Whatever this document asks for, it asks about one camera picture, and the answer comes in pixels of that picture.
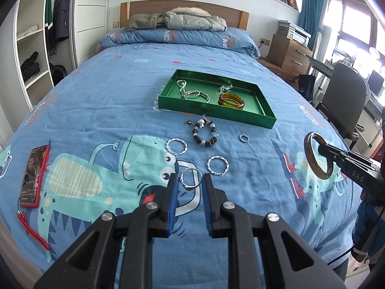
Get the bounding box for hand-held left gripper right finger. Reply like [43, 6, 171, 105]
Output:
[202, 173, 347, 289]

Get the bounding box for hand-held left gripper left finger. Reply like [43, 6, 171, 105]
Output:
[33, 173, 180, 289]

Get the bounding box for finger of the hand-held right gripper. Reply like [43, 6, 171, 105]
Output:
[329, 158, 344, 173]
[317, 144, 351, 161]

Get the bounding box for dark brown bangle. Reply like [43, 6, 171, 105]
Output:
[304, 132, 335, 180]

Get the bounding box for thin silver hoop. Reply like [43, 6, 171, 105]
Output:
[180, 168, 203, 191]

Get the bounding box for green metal tray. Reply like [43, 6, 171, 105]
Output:
[158, 69, 277, 129]

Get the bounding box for amber bangle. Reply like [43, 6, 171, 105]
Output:
[218, 93, 245, 110]

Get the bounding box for thick silver bangle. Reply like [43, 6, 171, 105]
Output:
[184, 89, 211, 104]

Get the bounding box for silver beaded chain bracelet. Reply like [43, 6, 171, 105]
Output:
[176, 79, 189, 99]

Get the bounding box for twisted silver hoop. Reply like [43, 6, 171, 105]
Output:
[166, 138, 189, 156]
[206, 156, 231, 177]

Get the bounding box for grey chair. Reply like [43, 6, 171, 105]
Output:
[312, 61, 371, 149]

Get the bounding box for person's blue jacket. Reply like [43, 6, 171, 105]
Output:
[351, 197, 385, 267]

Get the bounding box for dark tote bag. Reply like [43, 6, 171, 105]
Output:
[298, 72, 317, 102]

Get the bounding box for computer monitor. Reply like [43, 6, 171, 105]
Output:
[368, 69, 385, 96]

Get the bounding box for low wooden nightstand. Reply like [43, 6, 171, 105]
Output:
[257, 57, 301, 88]

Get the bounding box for wooden drawer cabinet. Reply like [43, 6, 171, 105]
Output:
[267, 34, 314, 76]

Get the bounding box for white printer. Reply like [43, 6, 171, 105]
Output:
[276, 20, 312, 46]

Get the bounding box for long teal curtain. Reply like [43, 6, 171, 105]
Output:
[299, 0, 332, 58]

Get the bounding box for red smartphone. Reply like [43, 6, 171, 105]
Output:
[19, 145, 51, 208]

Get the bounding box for wooden headboard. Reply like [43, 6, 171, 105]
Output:
[119, 1, 250, 31]

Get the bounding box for folded blue printed duvet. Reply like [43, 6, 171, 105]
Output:
[100, 26, 261, 58]

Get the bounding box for black bag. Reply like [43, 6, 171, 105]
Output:
[49, 62, 68, 87]

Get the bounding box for grey down jacket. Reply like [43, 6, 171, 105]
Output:
[164, 7, 228, 33]

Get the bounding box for olive fleece jacket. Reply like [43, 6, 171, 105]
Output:
[125, 13, 167, 32]

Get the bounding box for black cloth bundle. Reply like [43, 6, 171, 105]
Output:
[20, 51, 41, 81]

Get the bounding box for white wardrobe sliding door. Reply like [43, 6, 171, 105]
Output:
[70, 0, 112, 68]

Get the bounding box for white open wardrobe shelf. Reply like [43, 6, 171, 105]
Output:
[13, 0, 77, 113]

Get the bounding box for hanging dark clothes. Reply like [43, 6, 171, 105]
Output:
[45, 0, 70, 57]

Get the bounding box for dark beaded bracelet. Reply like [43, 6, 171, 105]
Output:
[186, 114, 222, 150]

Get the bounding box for black cable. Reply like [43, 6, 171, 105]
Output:
[327, 245, 361, 267]

